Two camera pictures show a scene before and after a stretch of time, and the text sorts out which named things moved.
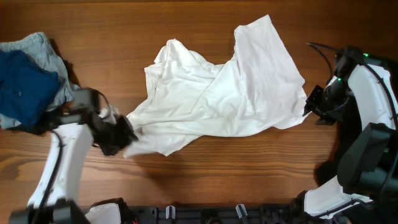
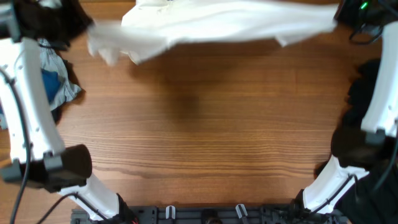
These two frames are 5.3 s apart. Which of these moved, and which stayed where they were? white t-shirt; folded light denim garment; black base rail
Moved: white t-shirt
Stayed: black base rail; folded light denim garment
